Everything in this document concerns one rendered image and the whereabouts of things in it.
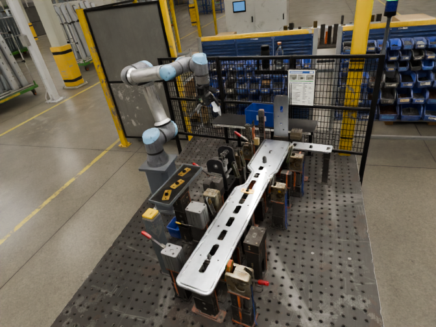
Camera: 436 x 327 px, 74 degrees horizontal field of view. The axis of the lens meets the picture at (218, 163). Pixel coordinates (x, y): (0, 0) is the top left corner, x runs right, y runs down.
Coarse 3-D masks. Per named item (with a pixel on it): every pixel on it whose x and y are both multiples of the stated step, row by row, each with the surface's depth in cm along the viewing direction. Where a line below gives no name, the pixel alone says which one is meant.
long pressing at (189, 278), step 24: (264, 144) 223; (288, 144) 218; (264, 168) 196; (240, 192) 177; (216, 216) 161; (240, 216) 160; (216, 240) 147; (192, 264) 136; (216, 264) 135; (192, 288) 126
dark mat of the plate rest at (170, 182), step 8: (184, 168) 178; (192, 168) 177; (176, 176) 171; (184, 176) 170; (192, 176) 169; (168, 184) 166; (184, 184) 164; (160, 192) 160; (176, 192) 159; (160, 200) 154; (168, 200) 153
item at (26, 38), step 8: (8, 0) 612; (16, 0) 621; (16, 8) 622; (16, 16) 629; (24, 16) 639; (16, 24) 637; (24, 24) 640; (24, 32) 646; (24, 40) 646; (32, 40) 661; (32, 48) 663; (32, 56) 676; (40, 56) 682; (40, 64) 684; (40, 72) 695; (48, 72) 705; (48, 80) 706; (48, 88) 716; (56, 96) 732
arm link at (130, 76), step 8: (168, 64) 149; (176, 64) 150; (128, 72) 167; (136, 72) 163; (144, 72) 159; (152, 72) 155; (160, 72) 148; (168, 72) 146; (176, 72) 150; (128, 80) 168; (136, 80) 166; (144, 80) 163; (152, 80) 161
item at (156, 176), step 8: (144, 168) 195; (152, 168) 194; (160, 168) 193; (168, 168) 194; (152, 176) 198; (160, 176) 195; (168, 176) 197; (152, 184) 202; (160, 184) 200; (152, 192) 206; (160, 208) 214; (168, 208) 211
